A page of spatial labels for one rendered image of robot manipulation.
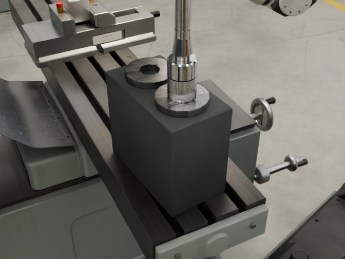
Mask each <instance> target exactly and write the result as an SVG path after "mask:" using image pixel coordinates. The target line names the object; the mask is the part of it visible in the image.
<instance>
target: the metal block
mask: <svg viewBox="0 0 345 259"><path fill-rule="evenodd" d="M63 2H64V7H65V9H66V10H67V11H68V12H69V13H70V14H71V16H72V17H73V18H74V19H75V23H78V22H83V21H88V20H90V10H89V1H88V0H63Z"/></svg>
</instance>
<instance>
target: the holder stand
mask: <svg viewBox="0 0 345 259"><path fill-rule="evenodd" d="M105 76H106V86H107V96H108V107H109V117H110V127H111V137H112V148H113V151H114V152H115V153H116V155H117V156H118V157H119V158H120V159H121V160H122V161H123V162H124V164H125V165H126V166H127V167H128V168H129V169H130V170H131V172H132V173H133V174H134V175H135V176H136V178H137V179H138V180H139V181H140V182H141V183H142V184H143V186H144V187H145V188H146V189H147V190H148V191H149V192H150V193H151V194H152V196H153V197H154V198H155V199H156V200H157V201H158V202H159V204H160V205H161V206H162V207H163V208H164V209H165V210H166V211H167V213H168V214H169V215H170V216H171V217H174V216H176V215H178V214H180V213H182V212H184V211H186V210H188V209H190V208H192V207H194V206H196V205H198V204H200V203H202V202H204V201H206V200H208V199H210V198H212V197H214V196H216V195H218V194H220V193H222V192H224V191H225V185H226V174H227V163H228V152H229V141H230V135H231V123H232V113H233V109H232V108H231V107H230V106H229V105H227V104H226V103H225V102H223V101H222V100H221V99H219V98H218V97H217V96H215V95H214V94H213V93H211V92H210V91H209V90H207V89H206V88H205V87H203V86H202V85H201V84H199V83H198V82H197V93H196V98H195V99H194V100H192V101H190V102H187V103H177V102H174V101H172V100H170V99H169V98H168V96H167V59H166V58H164V57H163V56H161V55H157V56H154V57H151V58H141V59H136V60H134V61H132V62H130V63H129V64H128V65H125V66H122V67H119V68H116V69H113V70H109V71H107V72H105Z"/></svg>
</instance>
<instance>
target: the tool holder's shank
mask: <svg viewBox="0 0 345 259"><path fill-rule="evenodd" d="M172 53H173V55H175V59H176V60H178V61H187V60H189V58H190V55H192V54H193V48H192V43H191V0H175V38H174V44H173V48H172Z"/></svg>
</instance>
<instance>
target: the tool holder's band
mask: <svg viewBox="0 0 345 259"><path fill-rule="evenodd" d="M197 64H198V58H197V57H196V56H195V55H194V54H192V55H190V58H189V60H187V61H178V60H176V59H175V55H173V54H170V55H169V56H168V57H167V66H168V67H169V68H171V69H173V70H176V71H188V70H192V69H194V68H195V67H196V66H197Z"/></svg>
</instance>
